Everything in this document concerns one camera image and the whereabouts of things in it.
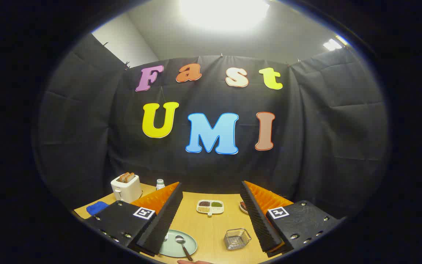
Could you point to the bright ceiling light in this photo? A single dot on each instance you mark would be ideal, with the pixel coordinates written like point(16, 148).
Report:
point(224, 13)

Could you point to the small white drink bottle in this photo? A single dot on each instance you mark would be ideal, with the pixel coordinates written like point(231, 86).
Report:
point(160, 184)

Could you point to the white food plate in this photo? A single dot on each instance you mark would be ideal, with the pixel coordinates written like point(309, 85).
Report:
point(243, 208)

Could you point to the blue cloth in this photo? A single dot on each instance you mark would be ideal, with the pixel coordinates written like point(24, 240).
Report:
point(96, 208)

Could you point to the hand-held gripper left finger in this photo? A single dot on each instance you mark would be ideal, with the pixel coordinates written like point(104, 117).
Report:
point(163, 220)

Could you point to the pile of dark red beans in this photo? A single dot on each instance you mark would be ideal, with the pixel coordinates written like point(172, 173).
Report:
point(204, 204)

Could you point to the green ceramic plate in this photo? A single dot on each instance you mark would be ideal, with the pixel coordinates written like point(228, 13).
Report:
point(172, 247)

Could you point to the pile of green beans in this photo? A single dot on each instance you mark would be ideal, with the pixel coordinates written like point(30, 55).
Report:
point(216, 204)

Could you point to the white toaster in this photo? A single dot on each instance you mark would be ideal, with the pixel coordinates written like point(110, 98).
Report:
point(126, 190)

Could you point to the pile of yellow soybeans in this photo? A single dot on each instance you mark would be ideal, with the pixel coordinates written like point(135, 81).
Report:
point(204, 209)

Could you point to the small ceiling light panel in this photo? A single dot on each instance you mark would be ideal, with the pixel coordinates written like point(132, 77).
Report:
point(332, 44)

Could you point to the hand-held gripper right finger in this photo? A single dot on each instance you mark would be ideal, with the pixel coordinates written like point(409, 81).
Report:
point(260, 220)

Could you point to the toast slice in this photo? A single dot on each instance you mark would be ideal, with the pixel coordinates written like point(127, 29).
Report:
point(130, 176)
point(123, 178)

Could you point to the white divided snack tray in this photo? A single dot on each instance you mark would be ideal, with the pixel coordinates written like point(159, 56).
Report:
point(210, 213)

